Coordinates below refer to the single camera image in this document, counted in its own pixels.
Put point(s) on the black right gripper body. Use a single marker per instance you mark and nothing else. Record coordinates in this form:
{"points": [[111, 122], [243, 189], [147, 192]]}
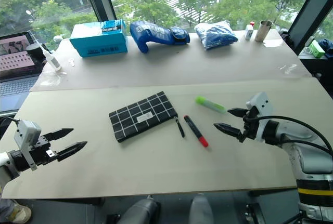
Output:
{"points": [[250, 129]]}

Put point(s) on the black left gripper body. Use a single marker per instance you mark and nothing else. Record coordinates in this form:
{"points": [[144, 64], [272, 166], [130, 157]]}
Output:
{"points": [[43, 151]]}

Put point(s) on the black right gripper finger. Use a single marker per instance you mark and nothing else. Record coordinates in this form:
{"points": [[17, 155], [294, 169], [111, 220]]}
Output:
{"points": [[227, 129], [238, 112]]}

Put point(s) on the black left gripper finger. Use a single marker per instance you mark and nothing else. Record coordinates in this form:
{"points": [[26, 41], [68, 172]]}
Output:
{"points": [[59, 133], [71, 150]]}

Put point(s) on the green highlighter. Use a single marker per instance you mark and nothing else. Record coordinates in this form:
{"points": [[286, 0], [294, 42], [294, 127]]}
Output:
{"points": [[209, 104]]}

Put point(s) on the black and red marker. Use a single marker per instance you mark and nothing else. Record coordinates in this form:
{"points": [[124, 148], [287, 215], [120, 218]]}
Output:
{"points": [[195, 131]]}

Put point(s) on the black grid-pattern pouch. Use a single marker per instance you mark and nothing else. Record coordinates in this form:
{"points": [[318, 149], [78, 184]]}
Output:
{"points": [[141, 116]]}

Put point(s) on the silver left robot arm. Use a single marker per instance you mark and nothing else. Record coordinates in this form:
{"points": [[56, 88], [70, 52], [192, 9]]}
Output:
{"points": [[3, 168]]}

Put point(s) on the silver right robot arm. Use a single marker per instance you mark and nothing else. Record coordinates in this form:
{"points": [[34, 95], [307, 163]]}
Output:
{"points": [[308, 157]]}

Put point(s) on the clear plastic wrap scrap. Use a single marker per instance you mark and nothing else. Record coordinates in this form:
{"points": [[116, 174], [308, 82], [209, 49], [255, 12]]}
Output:
{"points": [[287, 68]]}

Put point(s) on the grey sneaker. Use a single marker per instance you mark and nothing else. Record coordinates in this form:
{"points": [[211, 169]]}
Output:
{"points": [[20, 215]]}

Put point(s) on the grey laptop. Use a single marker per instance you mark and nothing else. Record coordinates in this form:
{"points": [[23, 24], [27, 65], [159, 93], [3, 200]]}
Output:
{"points": [[15, 78]]}

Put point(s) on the small white scrap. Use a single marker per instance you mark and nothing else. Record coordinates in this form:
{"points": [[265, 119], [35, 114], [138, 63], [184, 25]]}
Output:
{"points": [[71, 63]]}

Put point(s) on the white squeeze bottle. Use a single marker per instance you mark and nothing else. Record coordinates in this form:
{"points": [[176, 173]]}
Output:
{"points": [[53, 61]]}

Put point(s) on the blue cloth in plastic bag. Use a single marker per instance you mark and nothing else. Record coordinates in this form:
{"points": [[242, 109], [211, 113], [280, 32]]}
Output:
{"points": [[214, 35]]}

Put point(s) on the small white red-capped bottle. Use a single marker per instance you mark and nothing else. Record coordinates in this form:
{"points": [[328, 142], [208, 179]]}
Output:
{"points": [[249, 32]]}

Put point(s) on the metal cup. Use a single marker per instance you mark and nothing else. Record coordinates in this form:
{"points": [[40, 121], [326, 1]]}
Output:
{"points": [[262, 31]]}

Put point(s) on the grey rounded shape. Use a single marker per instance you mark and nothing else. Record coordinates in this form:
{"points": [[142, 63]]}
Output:
{"points": [[200, 211]]}

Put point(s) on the black round speaker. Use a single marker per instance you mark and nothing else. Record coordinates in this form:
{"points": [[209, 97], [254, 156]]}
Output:
{"points": [[35, 50]]}

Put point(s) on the black side table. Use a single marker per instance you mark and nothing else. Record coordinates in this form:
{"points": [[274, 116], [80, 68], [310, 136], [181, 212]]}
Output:
{"points": [[316, 66]]}

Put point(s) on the dark rounded shape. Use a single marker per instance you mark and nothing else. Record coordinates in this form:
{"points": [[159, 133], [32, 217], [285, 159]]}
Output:
{"points": [[141, 212]]}

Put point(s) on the small white rounded object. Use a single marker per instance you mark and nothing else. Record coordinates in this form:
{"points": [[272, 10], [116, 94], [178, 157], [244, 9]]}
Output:
{"points": [[58, 38]]}

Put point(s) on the green and white box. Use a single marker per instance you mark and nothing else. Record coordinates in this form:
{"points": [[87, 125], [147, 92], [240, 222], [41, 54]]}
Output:
{"points": [[316, 50]]}

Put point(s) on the light blue cardboard box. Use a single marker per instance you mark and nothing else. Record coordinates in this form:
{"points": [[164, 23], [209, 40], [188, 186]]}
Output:
{"points": [[99, 39]]}

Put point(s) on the dark blue cloth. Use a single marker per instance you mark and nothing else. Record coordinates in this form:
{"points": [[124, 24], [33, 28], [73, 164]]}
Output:
{"points": [[327, 47]]}

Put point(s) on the blue boxing glove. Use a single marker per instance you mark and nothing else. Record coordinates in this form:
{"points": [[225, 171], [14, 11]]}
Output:
{"points": [[153, 34]]}

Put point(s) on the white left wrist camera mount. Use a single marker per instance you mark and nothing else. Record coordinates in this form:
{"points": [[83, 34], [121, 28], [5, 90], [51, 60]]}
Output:
{"points": [[26, 133]]}

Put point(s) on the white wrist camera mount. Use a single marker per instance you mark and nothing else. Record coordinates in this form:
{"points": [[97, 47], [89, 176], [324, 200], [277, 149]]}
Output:
{"points": [[264, 102], [26, 133]]}

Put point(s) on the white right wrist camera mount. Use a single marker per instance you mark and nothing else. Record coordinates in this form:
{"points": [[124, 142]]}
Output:
{"points": [[264, 102]]}

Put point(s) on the black wide window frame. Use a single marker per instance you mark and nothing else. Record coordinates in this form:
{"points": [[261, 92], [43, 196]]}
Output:
{"points": [[309, 13]]}

